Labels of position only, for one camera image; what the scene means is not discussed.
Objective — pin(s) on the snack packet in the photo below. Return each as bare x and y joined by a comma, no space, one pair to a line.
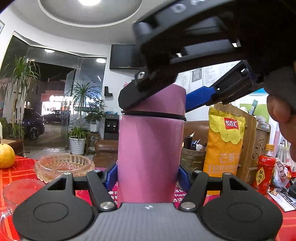
281,175

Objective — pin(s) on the pink thermos bottle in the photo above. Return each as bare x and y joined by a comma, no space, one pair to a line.
149,153

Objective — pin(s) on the wall mounted black television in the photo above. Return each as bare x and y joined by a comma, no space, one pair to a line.
125,56

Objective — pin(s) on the white pot plant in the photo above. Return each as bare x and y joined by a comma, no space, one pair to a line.
88,107

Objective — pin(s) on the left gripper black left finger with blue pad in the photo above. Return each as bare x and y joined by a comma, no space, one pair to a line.
67,206

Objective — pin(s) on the red drink bottle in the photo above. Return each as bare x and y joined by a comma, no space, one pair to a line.
265,169

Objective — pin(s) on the yellow orange fruit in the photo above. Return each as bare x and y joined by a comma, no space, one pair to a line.
7,156

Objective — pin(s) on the brown leather sofa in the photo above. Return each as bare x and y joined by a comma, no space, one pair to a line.
106,151

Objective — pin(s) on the person's hand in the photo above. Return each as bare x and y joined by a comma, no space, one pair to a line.
280,111

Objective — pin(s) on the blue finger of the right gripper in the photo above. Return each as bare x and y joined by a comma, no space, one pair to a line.
238,82

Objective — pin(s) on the brown cardboard box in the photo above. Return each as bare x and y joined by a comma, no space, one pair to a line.
253,145

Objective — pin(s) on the glass ashtray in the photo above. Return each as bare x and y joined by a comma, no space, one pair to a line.
52,166

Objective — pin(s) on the black water dispenser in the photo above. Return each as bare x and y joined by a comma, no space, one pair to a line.
111,127

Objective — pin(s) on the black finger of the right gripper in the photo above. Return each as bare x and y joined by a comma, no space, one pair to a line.
143,86

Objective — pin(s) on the orange yellow snack bag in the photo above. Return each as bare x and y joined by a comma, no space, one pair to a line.
225,139

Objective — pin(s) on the frosted glass mug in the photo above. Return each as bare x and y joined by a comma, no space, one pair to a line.
14,194

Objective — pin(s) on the dark blue car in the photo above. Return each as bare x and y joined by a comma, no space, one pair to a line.
33,123

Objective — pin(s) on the pink thermos cap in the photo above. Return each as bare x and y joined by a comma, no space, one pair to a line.
168,103

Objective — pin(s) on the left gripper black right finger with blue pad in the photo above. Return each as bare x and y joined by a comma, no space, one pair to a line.
228,207

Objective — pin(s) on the woven pen holder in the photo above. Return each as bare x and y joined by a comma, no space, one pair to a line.
193,153

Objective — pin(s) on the tall palm plant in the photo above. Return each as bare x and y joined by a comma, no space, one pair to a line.
17,82

